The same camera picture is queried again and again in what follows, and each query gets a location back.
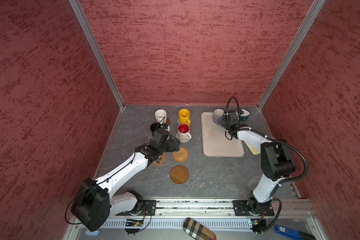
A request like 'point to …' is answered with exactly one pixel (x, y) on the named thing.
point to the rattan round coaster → (181, 155)
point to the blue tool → (295, 234)
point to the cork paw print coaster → (161, 159)
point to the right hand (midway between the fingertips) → (224, 123)
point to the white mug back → (217, 114)
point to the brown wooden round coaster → (179, 174)
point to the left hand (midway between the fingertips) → (172, 144)
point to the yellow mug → (184, 116)
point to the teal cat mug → (246, 114)
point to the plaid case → (197, 230)
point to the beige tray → (215, 143)
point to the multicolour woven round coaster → (183, 140)
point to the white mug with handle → (160, 114)
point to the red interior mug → (183, 129)
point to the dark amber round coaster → (168, 121)
